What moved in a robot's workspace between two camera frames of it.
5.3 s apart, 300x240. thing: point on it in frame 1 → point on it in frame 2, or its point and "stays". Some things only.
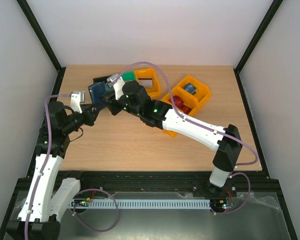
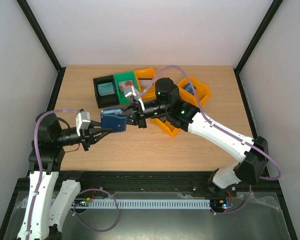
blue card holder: x=96 y=90 → x=113 y=118
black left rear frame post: x=42 y=40 stays
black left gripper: x=91 y=116 → x=89 y=134
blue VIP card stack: x=190 y=88 stays
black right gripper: x=112 y=104 → x=140 y=114
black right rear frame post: x=273 y=9 stays
